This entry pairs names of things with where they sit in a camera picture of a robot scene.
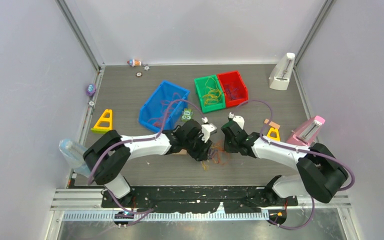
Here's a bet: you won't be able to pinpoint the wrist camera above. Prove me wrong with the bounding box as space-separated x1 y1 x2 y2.
228 112 245 130
201 117 217 143

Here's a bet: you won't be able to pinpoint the clear plastic bottle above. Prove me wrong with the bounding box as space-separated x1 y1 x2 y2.
58 138 91 178

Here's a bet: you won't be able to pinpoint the green owl tile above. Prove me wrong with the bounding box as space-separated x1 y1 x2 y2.
180 108 194 122

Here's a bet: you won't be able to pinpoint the purple round toy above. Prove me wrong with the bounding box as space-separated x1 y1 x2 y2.
86 83 97 97

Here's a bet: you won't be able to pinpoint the coloured strings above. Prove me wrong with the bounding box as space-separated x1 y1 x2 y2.
201 140 234 171

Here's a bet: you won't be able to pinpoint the wooden block centre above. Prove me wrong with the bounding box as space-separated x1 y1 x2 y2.
175 149 187 155

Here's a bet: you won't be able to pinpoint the white metronome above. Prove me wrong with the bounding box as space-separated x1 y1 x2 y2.
269 52 296 91

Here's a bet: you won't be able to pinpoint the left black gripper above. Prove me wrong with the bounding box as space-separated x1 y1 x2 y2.
183 132 212 162

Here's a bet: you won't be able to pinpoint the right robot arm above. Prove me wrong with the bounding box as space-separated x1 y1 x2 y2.
221 120 349 205

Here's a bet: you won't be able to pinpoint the yellow triangle toy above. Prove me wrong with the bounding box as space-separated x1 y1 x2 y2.
267 127 281 142
90 109 113 134

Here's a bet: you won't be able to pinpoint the pink metronome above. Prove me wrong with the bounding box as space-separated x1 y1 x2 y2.
286 115 325 146

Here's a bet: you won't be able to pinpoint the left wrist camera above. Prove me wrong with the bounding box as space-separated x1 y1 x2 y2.
201 117 217 143

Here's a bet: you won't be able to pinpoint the small figurine toy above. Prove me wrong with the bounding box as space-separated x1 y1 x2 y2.
126 59 142 67

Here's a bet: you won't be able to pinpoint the yellow triangle toy right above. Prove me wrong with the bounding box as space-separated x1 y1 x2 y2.
267 127 281 142

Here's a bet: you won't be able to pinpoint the green plastic bin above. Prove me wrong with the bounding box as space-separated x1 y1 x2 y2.
194 74 226 113

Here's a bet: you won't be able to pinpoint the yellow triangle toy left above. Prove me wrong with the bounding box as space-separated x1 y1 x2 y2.
90 109 113 134

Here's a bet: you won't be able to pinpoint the purple string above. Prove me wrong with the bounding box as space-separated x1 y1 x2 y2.
225 77 244 102

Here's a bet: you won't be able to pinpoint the red plastic bin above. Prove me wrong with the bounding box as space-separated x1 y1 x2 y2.
216 70 249 108

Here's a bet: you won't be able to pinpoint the wooden block right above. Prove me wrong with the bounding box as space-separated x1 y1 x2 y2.
264 118 281 129

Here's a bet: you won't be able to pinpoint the wooden block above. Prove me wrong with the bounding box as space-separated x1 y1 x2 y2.
175 149 187 155
264 118 281 129

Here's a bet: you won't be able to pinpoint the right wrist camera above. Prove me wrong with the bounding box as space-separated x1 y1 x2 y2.
228 112 245 130

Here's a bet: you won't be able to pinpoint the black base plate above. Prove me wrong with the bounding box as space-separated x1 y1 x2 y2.
100 185 298 214

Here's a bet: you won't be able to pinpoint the yellow orange string bundle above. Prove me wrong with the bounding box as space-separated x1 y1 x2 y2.
201 76 224 107

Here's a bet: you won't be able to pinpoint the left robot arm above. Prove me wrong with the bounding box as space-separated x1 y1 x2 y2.
82 119 217 207

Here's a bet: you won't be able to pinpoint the blue plastic bin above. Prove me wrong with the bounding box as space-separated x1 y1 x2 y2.
138 80 190 133

